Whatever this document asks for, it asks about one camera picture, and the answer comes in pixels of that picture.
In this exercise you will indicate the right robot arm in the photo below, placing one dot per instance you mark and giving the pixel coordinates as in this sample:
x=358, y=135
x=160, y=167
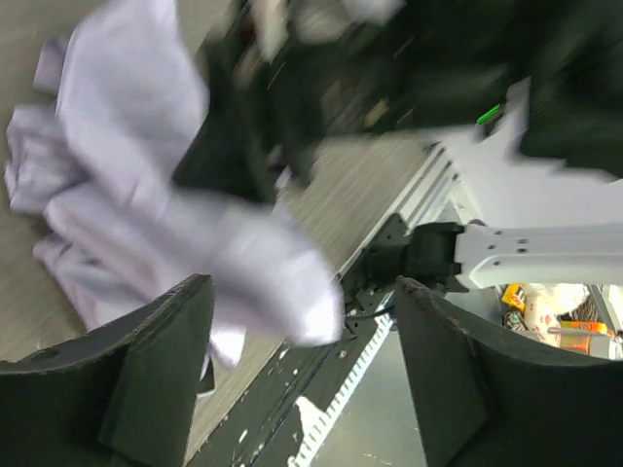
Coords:
x=525, y=95

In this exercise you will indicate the aluminium rail frame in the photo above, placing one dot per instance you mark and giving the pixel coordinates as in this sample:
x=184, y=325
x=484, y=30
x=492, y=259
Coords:
x=422, y=199

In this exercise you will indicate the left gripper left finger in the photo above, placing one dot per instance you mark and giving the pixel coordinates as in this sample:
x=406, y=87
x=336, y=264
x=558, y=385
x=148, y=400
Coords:
x=122, y=395

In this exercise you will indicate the white slotted cable duct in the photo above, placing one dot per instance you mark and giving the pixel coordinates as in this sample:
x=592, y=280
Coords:
x=316, y=423

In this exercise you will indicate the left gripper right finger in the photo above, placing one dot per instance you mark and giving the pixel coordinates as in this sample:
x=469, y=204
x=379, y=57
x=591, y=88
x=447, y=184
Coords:
x=486, y=396

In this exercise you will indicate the orange white items outside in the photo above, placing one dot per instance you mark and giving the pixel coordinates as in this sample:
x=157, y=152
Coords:
x=572, y=317

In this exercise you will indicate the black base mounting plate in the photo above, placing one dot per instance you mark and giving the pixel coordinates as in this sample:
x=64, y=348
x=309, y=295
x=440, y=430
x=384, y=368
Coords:
x=263, y=428

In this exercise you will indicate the lavender folding umbrella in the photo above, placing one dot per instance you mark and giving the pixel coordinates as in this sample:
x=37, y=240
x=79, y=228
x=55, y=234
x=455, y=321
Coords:
x=96, y=164

